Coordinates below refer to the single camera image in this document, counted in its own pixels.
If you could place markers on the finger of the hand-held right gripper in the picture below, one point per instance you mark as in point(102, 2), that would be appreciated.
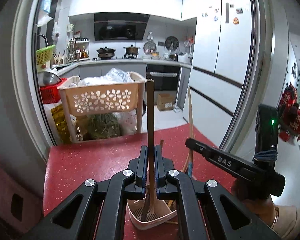
point(197, 147)

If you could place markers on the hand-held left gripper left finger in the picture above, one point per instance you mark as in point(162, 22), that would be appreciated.
point(142, 165)

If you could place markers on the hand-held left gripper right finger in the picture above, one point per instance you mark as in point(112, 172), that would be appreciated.
point(160, 165)

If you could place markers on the beige plastic utensil holder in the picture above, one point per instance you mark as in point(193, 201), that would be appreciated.
point(162, 211)

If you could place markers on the plain brown wooden chopstick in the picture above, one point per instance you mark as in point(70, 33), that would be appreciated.
point(150, 117)

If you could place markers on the person's right forearm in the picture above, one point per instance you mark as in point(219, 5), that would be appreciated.
point(285, 217)

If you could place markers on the person's right hand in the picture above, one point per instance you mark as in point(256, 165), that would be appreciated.
point(250, 192)

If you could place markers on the white printed plastic bag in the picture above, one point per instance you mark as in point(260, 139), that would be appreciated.
point(128, 122)

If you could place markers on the bag of green vegetables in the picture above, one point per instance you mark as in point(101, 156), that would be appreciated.
point(102, 127)

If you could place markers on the open cardboard box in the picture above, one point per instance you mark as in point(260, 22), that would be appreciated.
point(165, 102)

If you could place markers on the black built-in oven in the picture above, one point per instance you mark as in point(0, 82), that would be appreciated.
point(162, 82)

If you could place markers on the red hanging decoration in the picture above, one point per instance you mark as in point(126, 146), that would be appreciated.
point(292, 112)

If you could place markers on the white rice cooker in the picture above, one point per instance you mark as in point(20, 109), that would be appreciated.
point(183, 58)

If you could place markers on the clear plastic bag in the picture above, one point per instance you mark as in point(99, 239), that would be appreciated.
point(120, 75)

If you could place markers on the yellow foil bag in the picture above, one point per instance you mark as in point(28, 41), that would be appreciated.
point(60, 122)

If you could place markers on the beige flower-cutout storage cart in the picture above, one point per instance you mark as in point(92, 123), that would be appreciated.
point(70, 100)

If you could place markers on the white refrigerator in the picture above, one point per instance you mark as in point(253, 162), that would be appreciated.
point(230, 55)

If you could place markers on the round multi-cup hanging pan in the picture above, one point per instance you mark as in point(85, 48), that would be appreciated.
point(171, 42)

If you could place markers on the dark cooking pot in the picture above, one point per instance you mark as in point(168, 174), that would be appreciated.
point(131, 50)

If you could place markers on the red plastic basket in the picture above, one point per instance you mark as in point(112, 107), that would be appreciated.
point(50, 93)

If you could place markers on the black wok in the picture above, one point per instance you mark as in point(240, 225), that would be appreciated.
point(105, 52)

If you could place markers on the metal bowl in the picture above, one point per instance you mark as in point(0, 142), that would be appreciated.
point(48, 78)

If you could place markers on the white spice rack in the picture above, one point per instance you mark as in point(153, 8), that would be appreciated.
point(80, 52)

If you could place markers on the black range hood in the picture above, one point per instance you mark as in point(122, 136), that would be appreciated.
point(120, 30)

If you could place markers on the pink plastic stool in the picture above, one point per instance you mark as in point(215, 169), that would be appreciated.
point(5, 187)

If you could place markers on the green plastic basket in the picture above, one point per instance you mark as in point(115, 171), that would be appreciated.
point(45, 53)

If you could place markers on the metal faucet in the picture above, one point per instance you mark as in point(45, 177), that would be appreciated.
point(43, 38)

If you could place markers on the white wall outlet box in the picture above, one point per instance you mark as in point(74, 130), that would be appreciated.
point(70, 27)

